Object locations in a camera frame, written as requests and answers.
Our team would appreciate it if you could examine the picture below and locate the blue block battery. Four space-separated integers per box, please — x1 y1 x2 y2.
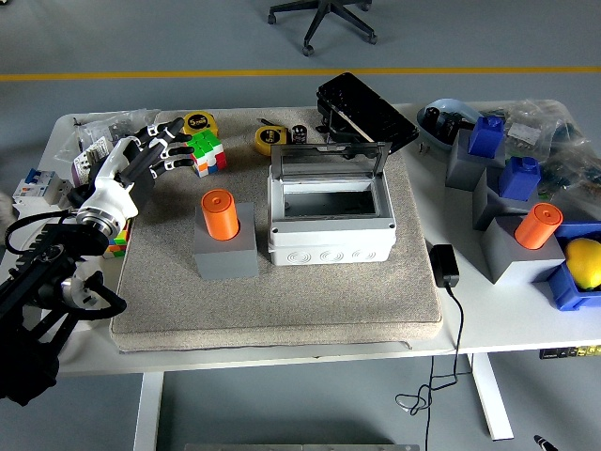
497 156 541 200
467 116 506 159

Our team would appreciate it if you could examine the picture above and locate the white table leg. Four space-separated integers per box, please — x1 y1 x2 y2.
133 373 165 451
469 352 514 442

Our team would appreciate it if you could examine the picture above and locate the blue plastic bin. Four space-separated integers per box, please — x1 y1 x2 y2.
545 221 601 312

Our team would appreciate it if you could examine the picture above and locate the small black electronic component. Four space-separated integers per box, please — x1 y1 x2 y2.
440 112 464 142
422 106 445 131

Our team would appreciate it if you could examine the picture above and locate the light blue dish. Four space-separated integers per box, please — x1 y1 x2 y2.
416 98 485 152

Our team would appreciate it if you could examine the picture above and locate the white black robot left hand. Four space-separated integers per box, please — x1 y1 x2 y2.
77 117 194 220

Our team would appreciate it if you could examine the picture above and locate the black office chair base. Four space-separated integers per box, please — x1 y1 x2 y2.
267 0 379 57

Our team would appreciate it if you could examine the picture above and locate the grey block holder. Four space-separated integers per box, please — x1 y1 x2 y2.
479 214 567 286
471 164 536 231
444 129 508 192

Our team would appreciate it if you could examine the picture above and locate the grey junction box with lid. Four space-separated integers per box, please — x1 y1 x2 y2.
266 142 398 269

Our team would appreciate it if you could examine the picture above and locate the grey block with round hole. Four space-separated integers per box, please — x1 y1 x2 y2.
193 201 260 282

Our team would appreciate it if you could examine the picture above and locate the yellow tape measure with strap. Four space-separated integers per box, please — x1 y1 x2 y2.
181 111 220 140

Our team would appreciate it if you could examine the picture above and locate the black tool case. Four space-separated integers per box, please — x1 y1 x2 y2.
315 71 421 160

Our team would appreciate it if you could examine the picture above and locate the table control panel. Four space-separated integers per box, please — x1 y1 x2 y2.
538 346 601 361

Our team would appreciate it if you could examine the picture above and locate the purple white electrical part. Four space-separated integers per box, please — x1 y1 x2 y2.
69 135 113 189

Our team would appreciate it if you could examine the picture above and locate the black power adapter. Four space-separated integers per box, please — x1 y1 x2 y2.
429 243 461 288

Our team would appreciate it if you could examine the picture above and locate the orange cylinder battery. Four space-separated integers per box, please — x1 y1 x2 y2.
201 189 241 241
514 202 564 251

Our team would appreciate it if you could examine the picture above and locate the white blue circuit breaker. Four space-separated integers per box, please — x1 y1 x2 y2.
12 167 71 213

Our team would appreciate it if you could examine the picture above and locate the colourful puzzle cube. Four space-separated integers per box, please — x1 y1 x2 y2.
105 220 132 259
186 131 228 179

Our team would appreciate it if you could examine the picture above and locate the clear plastic parts bag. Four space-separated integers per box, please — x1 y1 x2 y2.
504 98 581 151
54 108 162 163
534 135 601 222

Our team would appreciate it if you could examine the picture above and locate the grey-brown mat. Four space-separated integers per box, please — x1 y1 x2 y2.
108 106 445 353

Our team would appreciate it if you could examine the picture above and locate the yellow lemon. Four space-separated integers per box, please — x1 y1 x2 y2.
562 237 601 290

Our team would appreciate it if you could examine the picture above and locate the black adapter cord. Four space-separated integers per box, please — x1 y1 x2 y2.
394 284 466 451

